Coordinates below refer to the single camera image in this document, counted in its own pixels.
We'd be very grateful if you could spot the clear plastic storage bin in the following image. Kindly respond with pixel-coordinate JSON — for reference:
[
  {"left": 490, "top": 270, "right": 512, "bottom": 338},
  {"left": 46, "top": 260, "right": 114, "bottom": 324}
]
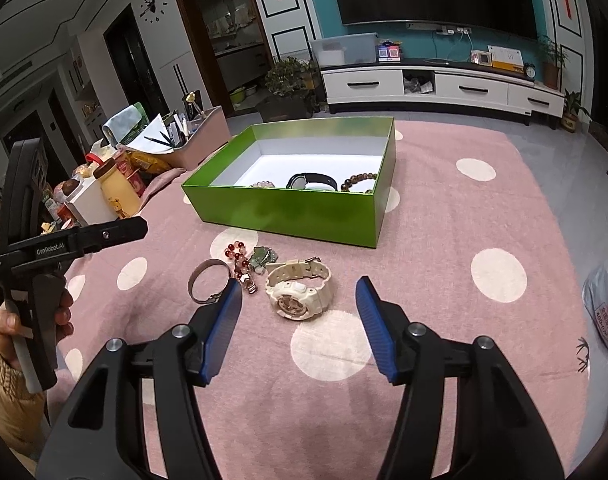
[{"left": 310, "top": 32, "right": 379, "bottom": 67}]

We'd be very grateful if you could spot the potted green plant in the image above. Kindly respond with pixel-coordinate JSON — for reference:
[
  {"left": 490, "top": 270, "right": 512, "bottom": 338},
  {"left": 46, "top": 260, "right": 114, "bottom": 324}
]
[{"left": 266, "top": 56, "right": 319, "bottom": 118}]

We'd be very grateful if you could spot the green cardboard box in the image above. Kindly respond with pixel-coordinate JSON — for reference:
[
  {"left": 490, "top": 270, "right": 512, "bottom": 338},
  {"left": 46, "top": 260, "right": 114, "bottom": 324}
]
[{"left": 182, "top": 116, "right": 396, "bottom": 248}]

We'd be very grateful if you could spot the small black alarm clock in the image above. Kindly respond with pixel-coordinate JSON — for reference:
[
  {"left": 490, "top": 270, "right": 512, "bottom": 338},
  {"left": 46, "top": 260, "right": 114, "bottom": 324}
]
[{"left": 524, "top": 63, "right": 537, "bottom": 81}]

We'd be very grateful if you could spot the yellow bear carton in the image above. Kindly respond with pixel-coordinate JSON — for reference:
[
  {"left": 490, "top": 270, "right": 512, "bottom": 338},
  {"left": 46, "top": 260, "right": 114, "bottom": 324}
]
[{"left": 94, "top": 158, "right": 141, "bottom": 219}]

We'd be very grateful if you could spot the brown wooden bead bracelet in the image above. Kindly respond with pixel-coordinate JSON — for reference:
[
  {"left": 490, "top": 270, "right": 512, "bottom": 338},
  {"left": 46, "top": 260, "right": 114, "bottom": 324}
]
[{"left": 338, "top": 171, "right": 380, "bottom": 194}]

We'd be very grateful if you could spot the yellow white box on cabinet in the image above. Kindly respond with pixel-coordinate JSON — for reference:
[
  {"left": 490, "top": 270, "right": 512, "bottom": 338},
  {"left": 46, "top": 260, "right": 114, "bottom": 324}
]
[{"left": 488, "top": 46, "right": 524, "bottom": 73}]

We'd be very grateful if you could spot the red orange bead bracelet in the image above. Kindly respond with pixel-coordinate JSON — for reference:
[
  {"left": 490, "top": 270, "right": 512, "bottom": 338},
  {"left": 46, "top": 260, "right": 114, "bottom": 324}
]
[{"left": 223, "top": 239, "right": 259, "bottom": 295}]

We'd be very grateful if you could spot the pink polka dot tablecloth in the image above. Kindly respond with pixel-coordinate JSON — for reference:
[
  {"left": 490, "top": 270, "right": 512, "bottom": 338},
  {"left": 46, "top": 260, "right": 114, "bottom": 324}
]
[{"left": 48, "top": 122, "right": 587, "bottom": 479}]

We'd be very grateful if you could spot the wall clock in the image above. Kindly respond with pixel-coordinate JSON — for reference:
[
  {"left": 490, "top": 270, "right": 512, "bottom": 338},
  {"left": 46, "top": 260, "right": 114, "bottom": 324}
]
[{"left": 139, "top": 0, "right": 167, "bottom": 24}]

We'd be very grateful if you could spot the floor potted plant right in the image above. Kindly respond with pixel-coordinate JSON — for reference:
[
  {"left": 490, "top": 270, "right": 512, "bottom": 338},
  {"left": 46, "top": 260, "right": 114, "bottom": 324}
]
[{"left": 562, "top": 90, "right": 591, "bottom": 133}]

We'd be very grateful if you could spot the black wristwatch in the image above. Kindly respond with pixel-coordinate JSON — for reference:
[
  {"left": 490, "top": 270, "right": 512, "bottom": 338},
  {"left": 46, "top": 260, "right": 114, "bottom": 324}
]
[{"left": 287, "top": 172, "right": 339, "bottom": 191}]

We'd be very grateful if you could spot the green jade charm bracelet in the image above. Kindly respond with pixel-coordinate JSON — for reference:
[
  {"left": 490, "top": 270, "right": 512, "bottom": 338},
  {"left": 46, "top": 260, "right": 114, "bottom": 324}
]
[{"left": 248, "top": 245, "right": 280, "bottom": 276}]

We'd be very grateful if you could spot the white tv cabinet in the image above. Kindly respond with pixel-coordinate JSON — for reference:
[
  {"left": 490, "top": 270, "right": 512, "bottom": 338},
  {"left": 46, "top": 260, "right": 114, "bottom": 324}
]
[{"left": 321, "top": 61, "right": 564, "bottom": 119}]

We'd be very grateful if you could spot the potted plant on cabinet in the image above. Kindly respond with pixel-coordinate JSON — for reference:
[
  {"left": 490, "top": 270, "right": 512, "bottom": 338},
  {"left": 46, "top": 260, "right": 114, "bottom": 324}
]
[{"left": 537, "top": 35, "right": 567, "bottom": 90}]

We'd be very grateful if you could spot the left hand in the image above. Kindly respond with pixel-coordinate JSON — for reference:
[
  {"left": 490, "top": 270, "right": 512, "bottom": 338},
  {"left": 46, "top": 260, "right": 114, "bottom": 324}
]
[{"left": 0, "top": 288, "right": 76, "bottom": 359}]

